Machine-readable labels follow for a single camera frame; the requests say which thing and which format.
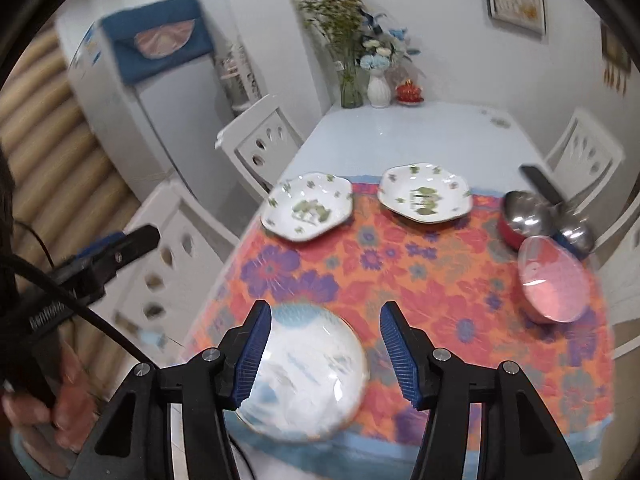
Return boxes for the orange floral tablecloth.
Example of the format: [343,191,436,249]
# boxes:
[177,174,617,473]

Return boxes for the wall hanging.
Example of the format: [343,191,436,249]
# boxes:
[600,20,633,96]

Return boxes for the octagonal white floral plate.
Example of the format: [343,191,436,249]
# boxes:
[376,162,474,224]
[260,172,354,243]

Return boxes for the person's left hand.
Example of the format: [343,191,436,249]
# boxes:
[2,345,98,451]

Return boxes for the pink bowl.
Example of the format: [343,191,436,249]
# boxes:
[517,235,592,324]

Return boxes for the black cable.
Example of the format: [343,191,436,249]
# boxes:
[0,220,151,366]

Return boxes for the white ceramic vase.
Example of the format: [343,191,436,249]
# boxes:
[366,72,392,109]

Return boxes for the white refrigerator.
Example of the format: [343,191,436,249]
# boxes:
[55,0,236,201]

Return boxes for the blue refrigerator cover cloth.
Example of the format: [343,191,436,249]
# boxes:
[100,0,213,86]

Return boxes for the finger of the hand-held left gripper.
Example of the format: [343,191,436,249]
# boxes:
[50,225,162,306]

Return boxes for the blue steel bowl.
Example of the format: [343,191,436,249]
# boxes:
[552,212,597,261]

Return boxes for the beige striped curtain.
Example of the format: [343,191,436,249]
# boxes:
[0,25,146,361]

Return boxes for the red ornament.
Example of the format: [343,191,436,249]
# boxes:
[395,79,426,107]

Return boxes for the white storage rack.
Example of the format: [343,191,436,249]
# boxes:
[215,42,263,113]

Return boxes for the round white blue plate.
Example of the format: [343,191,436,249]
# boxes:
[235,302,370,443]

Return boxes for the red steel bowl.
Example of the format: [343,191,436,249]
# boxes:
[497,190,558,252]

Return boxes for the glass vase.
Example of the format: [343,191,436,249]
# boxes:
[340,67,364,109]

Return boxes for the dark bar-shaped object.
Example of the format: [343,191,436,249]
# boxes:
[519,163,568,208]

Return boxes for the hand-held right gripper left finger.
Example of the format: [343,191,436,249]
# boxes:
[70,301,272,480]

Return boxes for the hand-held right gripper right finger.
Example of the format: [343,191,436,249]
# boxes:
[380,301,583,480]

